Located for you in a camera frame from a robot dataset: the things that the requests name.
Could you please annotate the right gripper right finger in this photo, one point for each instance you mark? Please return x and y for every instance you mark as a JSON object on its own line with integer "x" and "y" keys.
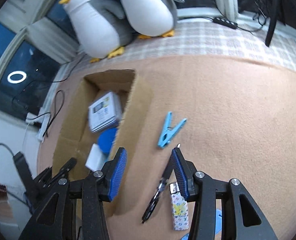
{"x": 198, "y": 188}

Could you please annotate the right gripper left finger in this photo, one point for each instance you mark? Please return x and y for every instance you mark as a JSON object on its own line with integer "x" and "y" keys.
{"x": 99, "y": 187}

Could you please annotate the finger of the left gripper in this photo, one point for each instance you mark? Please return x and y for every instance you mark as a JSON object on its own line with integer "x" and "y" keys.
{"x": 63, "y": 172}
{"x": 44, "y": 177}

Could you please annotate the cardboard box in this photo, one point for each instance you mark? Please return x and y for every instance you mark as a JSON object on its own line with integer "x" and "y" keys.
{"x": 75, "y": 138}

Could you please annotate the white USB wall charger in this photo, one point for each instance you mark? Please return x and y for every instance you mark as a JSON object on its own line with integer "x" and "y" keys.
{"x": 96, "y": 158}

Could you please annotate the blue round tape measure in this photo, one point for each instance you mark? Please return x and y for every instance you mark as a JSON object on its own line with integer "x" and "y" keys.
{"x": 106, "y": 139}

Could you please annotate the white card pack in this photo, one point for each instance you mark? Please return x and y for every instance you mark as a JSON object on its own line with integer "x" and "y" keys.
{"x": 105, "y": 112}

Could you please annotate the black pen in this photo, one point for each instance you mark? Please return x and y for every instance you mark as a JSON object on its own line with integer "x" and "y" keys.
{"x": 161, "y": 187}

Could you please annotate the white power strip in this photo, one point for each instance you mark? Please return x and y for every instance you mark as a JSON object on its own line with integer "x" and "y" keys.
{"x": 41, "y": 121}

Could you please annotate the light blue clothespin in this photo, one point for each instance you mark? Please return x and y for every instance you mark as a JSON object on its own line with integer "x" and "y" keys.
{"x": 168, "y": 132}

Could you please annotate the large grey penguin plush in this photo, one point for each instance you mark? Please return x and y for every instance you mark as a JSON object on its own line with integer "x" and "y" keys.
{"x": 101, "y": 27}

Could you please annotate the checkered cloth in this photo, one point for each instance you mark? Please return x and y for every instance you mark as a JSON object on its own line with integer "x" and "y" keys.
{"x": 194, "y": 37}

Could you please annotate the small grey penguin plush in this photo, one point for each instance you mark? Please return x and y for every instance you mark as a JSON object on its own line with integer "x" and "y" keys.
{"x": 152, "y": 18}

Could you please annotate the black stand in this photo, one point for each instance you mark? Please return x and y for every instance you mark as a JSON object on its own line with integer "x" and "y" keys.
{"x": 273, "y": 21}

